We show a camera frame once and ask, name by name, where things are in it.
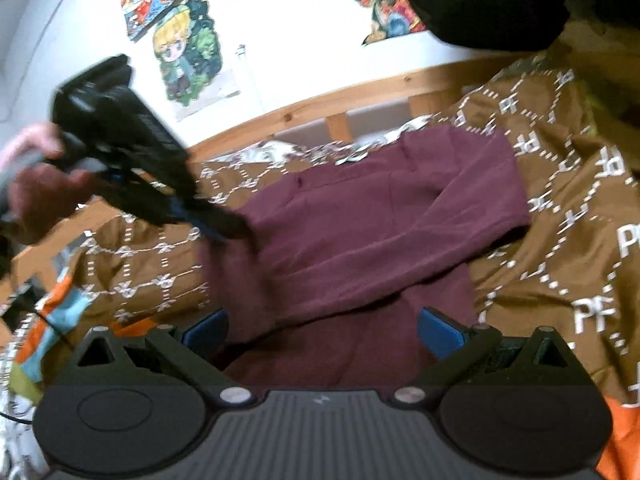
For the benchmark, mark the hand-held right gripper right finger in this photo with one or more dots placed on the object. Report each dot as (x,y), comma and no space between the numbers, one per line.
(440,329)

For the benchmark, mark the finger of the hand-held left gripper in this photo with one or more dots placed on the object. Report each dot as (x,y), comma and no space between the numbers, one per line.
(205,215)

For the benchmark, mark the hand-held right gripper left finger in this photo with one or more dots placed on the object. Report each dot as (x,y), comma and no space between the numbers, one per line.
(207,329)

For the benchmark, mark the maroon sweater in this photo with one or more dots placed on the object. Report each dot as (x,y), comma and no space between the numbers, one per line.
(350,240)

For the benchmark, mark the person's left hand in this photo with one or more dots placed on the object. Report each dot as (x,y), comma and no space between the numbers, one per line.
(40,200)

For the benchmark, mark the floral bed sheet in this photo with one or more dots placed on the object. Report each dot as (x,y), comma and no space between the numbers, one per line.
(300,152)

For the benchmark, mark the orange blue green cloth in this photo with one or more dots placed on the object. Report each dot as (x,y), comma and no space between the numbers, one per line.
(60,310)

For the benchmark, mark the brown white-printed blanket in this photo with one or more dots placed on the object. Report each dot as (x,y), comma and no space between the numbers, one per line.
(560,220)

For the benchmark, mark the yellow-green cloth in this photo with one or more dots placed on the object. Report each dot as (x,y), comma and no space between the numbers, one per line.
(589,110)

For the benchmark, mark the black padded cloth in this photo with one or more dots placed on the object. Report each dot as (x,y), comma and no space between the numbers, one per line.
(490,5)

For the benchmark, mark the blond figure wall poster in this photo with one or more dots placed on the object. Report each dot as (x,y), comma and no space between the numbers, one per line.
(192,55)

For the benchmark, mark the white wall conduit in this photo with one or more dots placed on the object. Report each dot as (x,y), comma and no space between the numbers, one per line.
(250,80)

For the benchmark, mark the wooden bed frame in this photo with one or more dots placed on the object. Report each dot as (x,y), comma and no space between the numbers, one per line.
(310,110)

